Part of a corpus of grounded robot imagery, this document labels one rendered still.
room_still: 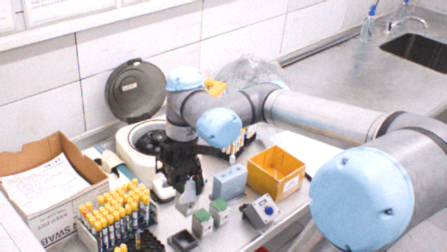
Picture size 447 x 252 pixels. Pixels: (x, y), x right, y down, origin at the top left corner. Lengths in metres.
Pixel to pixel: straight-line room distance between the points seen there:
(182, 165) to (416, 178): 0.58
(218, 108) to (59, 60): 0.71
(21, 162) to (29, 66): 0.29
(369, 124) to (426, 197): 0.19
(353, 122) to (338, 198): 0.21
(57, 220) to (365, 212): 0.89
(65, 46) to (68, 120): 0.26
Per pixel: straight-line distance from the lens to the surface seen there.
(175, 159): 1.01
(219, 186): 1.35
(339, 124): 0.76
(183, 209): 1.15
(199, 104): 0.87
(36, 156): 1.47
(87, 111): 1.58
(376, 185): 0.54
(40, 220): 1.23
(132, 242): 1.27
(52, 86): 1.47
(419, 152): 0.60
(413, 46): 2.98
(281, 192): 1.42
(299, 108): 0.83
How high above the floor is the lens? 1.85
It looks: 35 degrees down
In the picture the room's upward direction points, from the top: 3 degrees clockwise
